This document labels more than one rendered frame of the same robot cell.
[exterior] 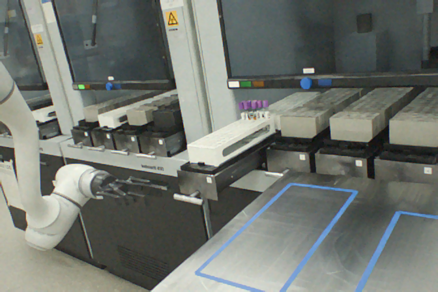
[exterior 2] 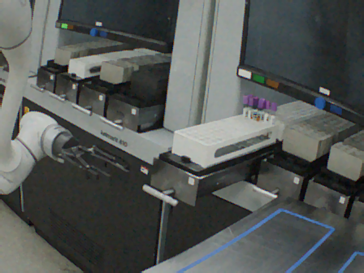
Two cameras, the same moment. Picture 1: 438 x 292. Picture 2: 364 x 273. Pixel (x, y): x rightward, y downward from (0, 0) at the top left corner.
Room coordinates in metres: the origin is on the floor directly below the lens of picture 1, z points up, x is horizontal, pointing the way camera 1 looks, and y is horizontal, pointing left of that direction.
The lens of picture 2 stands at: (-0.16, 0.10, 1.30)
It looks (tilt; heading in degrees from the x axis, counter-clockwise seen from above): 20 degrees down; 358
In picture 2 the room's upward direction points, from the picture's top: 7 degrees clockwise
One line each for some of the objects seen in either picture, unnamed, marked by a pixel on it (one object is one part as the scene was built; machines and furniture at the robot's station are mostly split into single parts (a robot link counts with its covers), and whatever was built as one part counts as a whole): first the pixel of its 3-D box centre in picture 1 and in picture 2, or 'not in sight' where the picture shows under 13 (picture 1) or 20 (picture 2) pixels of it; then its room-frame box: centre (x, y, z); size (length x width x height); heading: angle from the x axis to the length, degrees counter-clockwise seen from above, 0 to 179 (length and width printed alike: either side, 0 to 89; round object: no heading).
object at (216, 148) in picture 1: (234, 140); (229, 139); (1.16, -0.05, 0.83); 0.30 x 0.10 x 0.06; 138
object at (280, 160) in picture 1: (335, 125); (332, 151); (1.32, -0.39, 0.78); 0.73 x 0.14 x 0.09; 138
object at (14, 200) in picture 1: (7, 184); not in sight; (2.33, 1.25, 0.43); 0.27 x 0.02 x 0.36; 48
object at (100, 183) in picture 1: (111, 187); (71, 152); (1.18, 0.34, 0.74); 0.09 x 0.08 x 0.07; 49
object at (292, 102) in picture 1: (289, 111); (293, 119); (1.40, -0.26, 0.83); 0.30 x 0.10 x 0.06; 138
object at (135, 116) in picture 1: (138, 117); (113, 72); (1.61, 0.30, 0.85); 0.12 x 0.02 x 0.06; 49
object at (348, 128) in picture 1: (352, 128); (346, 163); (1.04, -0.35, 0.85); 0.12 x 0.02 x 0.06; 48
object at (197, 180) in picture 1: (262, 143); (257, 149); (1.26, -0.14, 0.78); 0.73 x 0.14 x 0.09; 138
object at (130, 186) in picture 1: (131, 187); (94, 159); (1.15, 0.27, 0.74); 0.11 x 0.01 x 0.04; 65
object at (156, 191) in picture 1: (152, 190); (118, 171); (1.10, 0.21, 0.74); 0.07 x 0.01 x 0.03; 49
